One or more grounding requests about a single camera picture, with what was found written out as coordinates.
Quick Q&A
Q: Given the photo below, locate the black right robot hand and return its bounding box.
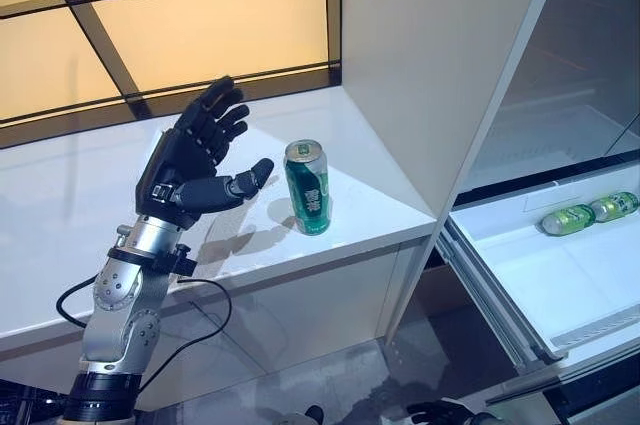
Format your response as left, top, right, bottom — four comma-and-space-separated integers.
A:
407, 384, 476, 425

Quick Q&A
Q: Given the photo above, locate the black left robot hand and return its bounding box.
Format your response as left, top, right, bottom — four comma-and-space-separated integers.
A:
133, 75, 275, 227

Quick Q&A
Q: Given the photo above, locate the dark green beer can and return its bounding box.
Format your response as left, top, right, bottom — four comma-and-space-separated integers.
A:
283, 139, 332, 237

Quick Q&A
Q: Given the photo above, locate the white fridge drawer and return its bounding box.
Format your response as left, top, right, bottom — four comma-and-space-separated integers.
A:
433, 163, 640, 425

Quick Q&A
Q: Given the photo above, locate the stainless steel fridge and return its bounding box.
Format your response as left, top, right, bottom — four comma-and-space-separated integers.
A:
389, 0, 640, 425

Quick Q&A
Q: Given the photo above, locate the dark framed lit window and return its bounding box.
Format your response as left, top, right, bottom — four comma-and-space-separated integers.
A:
0, 0, 346, 149

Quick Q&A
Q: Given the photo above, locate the white counter cabinet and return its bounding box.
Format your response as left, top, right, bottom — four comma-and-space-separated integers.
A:
0, 84, 436, 425

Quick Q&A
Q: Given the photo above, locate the green plastic bottle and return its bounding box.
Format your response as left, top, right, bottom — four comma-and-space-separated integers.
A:
589, 190, 640, 224
542, 204, 596, 236

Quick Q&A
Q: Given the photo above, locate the tall white cabinet panel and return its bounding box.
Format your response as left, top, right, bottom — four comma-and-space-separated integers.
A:
339, 0, 569, 346

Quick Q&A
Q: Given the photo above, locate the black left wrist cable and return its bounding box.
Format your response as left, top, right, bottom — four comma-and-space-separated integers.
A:
55, 275, 234, 396

